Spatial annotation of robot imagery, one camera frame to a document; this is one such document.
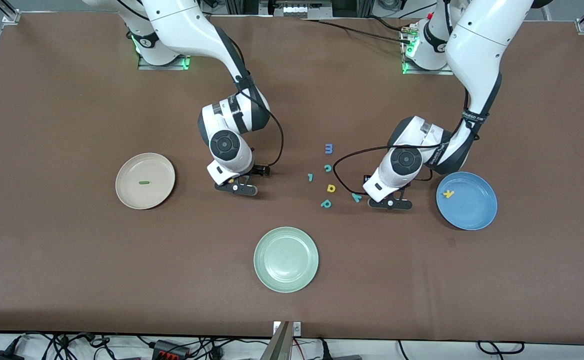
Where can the teal foam letter y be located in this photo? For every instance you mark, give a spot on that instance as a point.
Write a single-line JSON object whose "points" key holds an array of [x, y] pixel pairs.
{"points": [[357, 198]]}

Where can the yellow foam letter k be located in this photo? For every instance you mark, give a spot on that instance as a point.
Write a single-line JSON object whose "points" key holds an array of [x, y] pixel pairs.
{"points": [[448, 193]]}

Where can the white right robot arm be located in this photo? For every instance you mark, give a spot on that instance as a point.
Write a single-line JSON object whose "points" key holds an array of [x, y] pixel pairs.
{"points": [[187, 25]]}

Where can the yellow foam letter a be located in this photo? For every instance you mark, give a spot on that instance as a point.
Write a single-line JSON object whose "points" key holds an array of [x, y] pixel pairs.
{"points": [[329, 188]]}

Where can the blue foam letter m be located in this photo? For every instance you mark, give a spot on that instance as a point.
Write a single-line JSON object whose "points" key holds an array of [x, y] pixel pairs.
{"points": [[329, 149]]}

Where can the teal foam letter d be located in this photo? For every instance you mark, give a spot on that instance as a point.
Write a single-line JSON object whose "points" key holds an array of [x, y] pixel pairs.
{"points": [[324, 204]]}

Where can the brown round plate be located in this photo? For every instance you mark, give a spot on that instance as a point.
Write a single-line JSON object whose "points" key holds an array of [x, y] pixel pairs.
{"points": [[157, 195]]}

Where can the blue round plate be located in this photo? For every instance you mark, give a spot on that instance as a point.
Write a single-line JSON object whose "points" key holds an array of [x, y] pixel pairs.
{"points": [[472, 210]]}

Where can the pale green round plate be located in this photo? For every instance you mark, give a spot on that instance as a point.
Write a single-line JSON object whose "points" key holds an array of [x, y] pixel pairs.
{"points": [[286, 260]]}

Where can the grey metal pole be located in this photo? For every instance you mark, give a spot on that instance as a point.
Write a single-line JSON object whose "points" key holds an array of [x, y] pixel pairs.
{"points": [[279, 345]]}

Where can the brown table mat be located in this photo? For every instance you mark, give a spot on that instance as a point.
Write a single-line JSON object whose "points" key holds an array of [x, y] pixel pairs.
{"points": [[72, 275]]}

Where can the black orange power strip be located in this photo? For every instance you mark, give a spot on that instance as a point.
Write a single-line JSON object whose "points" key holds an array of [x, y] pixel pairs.
{"points": [[169, 350]]}

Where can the black power adapter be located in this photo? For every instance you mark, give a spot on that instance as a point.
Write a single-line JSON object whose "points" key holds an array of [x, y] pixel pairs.
{"points": [[2, 356]]}

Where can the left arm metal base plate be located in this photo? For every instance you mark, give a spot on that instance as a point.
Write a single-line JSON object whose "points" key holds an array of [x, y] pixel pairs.
{"points": [[429, 72]]}

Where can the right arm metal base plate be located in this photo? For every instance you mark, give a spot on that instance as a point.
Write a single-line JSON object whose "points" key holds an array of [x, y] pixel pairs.
{"points": [[172, 66]]}

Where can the white mounting bracket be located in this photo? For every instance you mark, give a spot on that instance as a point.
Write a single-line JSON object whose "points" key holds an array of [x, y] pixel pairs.
{"points": [[297, 328]]}

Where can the aluminium frame rack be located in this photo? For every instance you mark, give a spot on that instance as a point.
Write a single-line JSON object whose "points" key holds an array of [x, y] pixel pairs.
{"points": [[267, 7]]}

